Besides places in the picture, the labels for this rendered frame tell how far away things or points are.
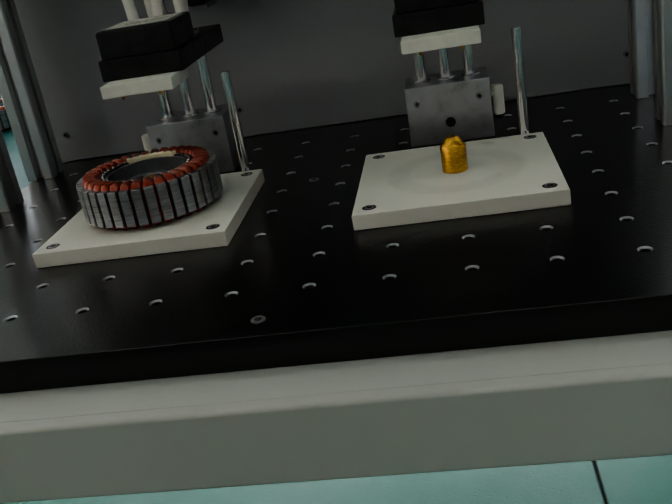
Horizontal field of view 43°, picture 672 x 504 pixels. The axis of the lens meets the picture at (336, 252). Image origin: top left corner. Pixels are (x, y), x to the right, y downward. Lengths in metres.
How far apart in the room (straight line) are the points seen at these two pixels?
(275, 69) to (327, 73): 0.05
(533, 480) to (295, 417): 1.16
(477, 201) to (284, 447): 0.23
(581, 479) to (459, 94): 0.96
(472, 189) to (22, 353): 0.32
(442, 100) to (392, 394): 0.38
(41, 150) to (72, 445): 0.49
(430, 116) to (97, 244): 0.31
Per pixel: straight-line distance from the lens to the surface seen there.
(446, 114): 0.77
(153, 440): 0.48
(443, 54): 0.78
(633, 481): 1.59
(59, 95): 0.98
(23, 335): 0.56
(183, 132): 0.81
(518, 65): 0.72
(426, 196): 0.61
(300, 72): 0.91
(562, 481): 1.59
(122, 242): 0.64
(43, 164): 0.94
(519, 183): 0.61
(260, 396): 0.46
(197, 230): 0.63
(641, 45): 0.85
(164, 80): 0.70
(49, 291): 0.62
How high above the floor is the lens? 0.98
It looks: 22 degrees down
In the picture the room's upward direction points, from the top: 10 degrees counter-clockwise
